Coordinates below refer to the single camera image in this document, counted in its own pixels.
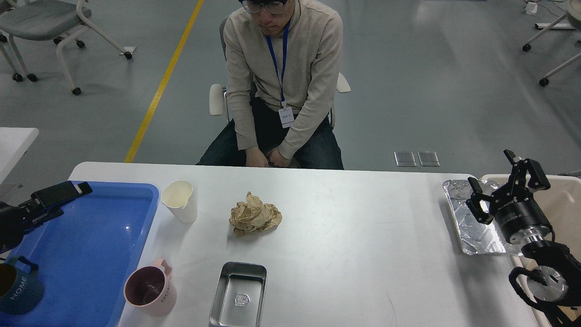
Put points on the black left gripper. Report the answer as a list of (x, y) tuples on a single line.
[(17, 221)]

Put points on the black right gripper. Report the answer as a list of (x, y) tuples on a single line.
[(513, 205)]

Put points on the pink HOME mug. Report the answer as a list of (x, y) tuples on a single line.
[(151, 289)]

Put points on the stainless steel rectangular tray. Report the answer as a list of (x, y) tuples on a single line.
[(239, 296)]

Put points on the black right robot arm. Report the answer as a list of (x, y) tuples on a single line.
[(555, 282)]

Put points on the aluminium foil tray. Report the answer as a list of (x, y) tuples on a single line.
[(474, 238)]

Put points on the beige plastic bin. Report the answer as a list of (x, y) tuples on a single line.
[(561, 204)]

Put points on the blue plastic tray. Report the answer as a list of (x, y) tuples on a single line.
[(86, 255)]

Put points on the white side table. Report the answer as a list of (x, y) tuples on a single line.
[(14, 143)]

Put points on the right metal floor plate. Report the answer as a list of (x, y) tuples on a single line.
[(429, 158)]

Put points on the metal floor plate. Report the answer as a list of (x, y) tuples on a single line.
[(405, 159), (429, 158)]

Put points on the dark blue HOME mug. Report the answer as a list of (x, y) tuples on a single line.
[(20, 289)]

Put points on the left metal floor plate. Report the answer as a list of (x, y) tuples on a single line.
[(405, 159)]

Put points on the white paper cup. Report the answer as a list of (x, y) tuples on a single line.
[(179, 198)]

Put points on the white power adapter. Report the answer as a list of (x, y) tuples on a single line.
[(531, 8)]

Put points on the grey wheeled chair left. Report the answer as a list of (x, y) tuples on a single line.
[(44, 20)]

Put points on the crumpled brown paper ball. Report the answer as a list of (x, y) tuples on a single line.
[(254, 215)]

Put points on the seated man in beige sweater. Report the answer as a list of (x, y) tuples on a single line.
[(283, 63)]

